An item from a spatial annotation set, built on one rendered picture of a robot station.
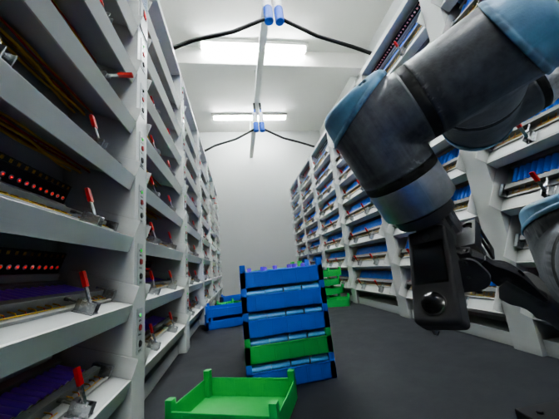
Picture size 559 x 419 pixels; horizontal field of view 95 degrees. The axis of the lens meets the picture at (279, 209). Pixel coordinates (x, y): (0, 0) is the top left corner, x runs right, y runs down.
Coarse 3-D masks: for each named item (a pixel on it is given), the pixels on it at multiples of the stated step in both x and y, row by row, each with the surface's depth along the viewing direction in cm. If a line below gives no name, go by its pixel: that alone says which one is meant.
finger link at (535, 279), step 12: (528, 276) 32; (504, 288) 30; (516, 288) 29; (540, 288) 30; (504, 300) 30; (516, 300) 29; (528, 300) 29; (540, 300) 28; (552, 300) 28; (540, 312) 29; (552, 312) 28; (552, 324) 28
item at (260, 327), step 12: (324, 312) 90; (252, 324) 86; (264, 324) 87; (276, 324) 87; (288, 324) 88; (300, 324) 88; (312, 324) 89; (324, 324) 89; (252, 336) 85; (264, 336) 86
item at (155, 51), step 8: (152, 32) 112; (152, 40) 113; (152, 48) 122; (160, 48) 121; (152, 56) 126; (160, 56) 123; (160, 64) 131; (160, 72) 137; (168, 72) 135; (168, 80) 137; (168, 88) 148; (168, 96) 156; (176, 96) 153; (176, 104) 156
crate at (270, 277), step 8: (304, 264) 111; (320, 264) 94; (240, 272) 89; (248, 272) 90; (256, 272) 90; (264, 272) 91; (272, 272) 91; (280, 272) 91; (288, 272) 92; (296, 272) 92; (304, 272) 93; (312, 272) 93; (320, 272) 93; (240, 280) 89; (248, 280) 89; (256, 280) 90; (264, 280) 90; (272, 280) 90; (280, 280) 91; (288, 280) 91; (296, 280) 91; (304, 280) 92; (312, 280) 92; (240, 288) 88
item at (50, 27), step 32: (0, 0) 47; (32, 0) 43; (0, 32) 53; (32, 32) 53; (64, 32) 50; (32, 64) 60; (64, 64) 60; (64, 96) 69; (96, 96) 71; (128, 128) 80
